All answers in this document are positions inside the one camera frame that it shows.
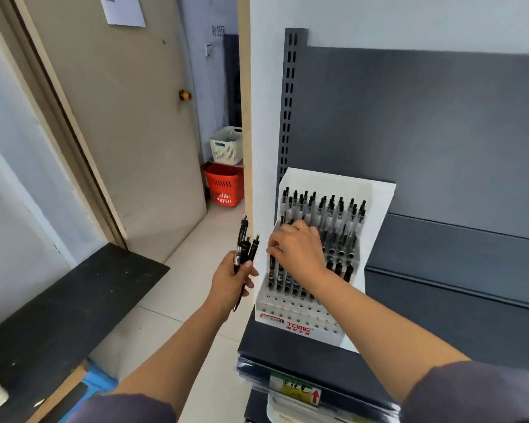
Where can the person's right hand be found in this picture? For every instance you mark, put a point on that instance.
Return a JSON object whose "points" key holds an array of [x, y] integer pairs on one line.
{"points": [[300, 251]]}

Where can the person's left hand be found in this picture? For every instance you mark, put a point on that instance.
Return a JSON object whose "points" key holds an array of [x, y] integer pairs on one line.
{"points": [[227, 286]]}

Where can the black rubber-grip pen group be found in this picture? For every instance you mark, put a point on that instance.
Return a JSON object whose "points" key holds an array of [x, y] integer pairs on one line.
{"points": [[271, 273]]}

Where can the clear-barrel pen group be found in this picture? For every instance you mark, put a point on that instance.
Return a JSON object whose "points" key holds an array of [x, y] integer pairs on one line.
{"points": [[326, 215]]}

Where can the white tiered pen holder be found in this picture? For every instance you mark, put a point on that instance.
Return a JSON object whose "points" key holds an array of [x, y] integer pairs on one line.
{"points": [[379, 207]]}

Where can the person's right forearm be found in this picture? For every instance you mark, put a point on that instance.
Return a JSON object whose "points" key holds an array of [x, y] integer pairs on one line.
{"points": [[379, 334]]}

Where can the person's left forearm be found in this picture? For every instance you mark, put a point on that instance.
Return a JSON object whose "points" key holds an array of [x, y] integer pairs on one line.
{"points": [[176, 361]]}

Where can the red plastic basket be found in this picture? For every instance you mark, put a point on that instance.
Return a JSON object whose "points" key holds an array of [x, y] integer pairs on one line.
{"points": [[222, 185]]}

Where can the yellow green price tag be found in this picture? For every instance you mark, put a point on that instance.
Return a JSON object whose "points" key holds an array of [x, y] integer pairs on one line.
{"points": [[295, 387]]}

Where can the white woven basket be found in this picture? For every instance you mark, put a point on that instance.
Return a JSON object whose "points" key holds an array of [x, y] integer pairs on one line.
{"points": [[227, 147]]}

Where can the white yellow food container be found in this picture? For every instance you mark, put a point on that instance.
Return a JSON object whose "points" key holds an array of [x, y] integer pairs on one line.
{"points": [[282, 416]]}

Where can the blue plastic object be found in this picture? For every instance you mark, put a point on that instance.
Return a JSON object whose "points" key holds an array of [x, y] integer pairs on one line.
{"points": [[101, 383]]}

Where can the grey left sleeve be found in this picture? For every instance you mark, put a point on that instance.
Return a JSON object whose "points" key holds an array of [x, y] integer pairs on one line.
{"points": [[123, 411]]}

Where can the grey sleeve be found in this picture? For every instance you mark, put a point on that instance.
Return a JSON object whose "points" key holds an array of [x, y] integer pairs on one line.
{"points": [[123, 411], [471, 396]]}

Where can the white slotted shelf upright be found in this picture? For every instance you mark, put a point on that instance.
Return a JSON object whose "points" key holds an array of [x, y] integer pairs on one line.
{"points": [[302, 83]]}

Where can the beige door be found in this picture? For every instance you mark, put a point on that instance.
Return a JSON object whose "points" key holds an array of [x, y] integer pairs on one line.
{"points": [[136, 127]]}

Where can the dark grey shelf unit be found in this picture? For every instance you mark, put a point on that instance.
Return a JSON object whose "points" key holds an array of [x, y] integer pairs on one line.
{"points": [[445, 127]]}

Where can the brass door knob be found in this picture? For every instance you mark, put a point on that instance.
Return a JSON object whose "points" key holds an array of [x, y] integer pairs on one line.
{"points": [[185, 95]]}

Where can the brown cardboard piece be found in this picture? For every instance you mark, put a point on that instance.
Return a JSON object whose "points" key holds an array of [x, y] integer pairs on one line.
{"points": [[57, 392]]}

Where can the grey right sleeve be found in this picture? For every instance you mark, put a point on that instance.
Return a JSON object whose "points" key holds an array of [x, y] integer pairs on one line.
{"points": [[471, 396]]}

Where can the white paper notice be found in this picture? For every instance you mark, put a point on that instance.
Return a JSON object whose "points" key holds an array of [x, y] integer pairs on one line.
{"points": [[123, 10]]}

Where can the white wall switch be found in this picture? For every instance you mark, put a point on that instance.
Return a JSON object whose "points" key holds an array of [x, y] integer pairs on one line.
{"points": [[208, 50]]}

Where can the brown door frame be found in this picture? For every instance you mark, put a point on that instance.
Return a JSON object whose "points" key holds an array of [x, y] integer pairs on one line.
{"points": [[68, 127]]}

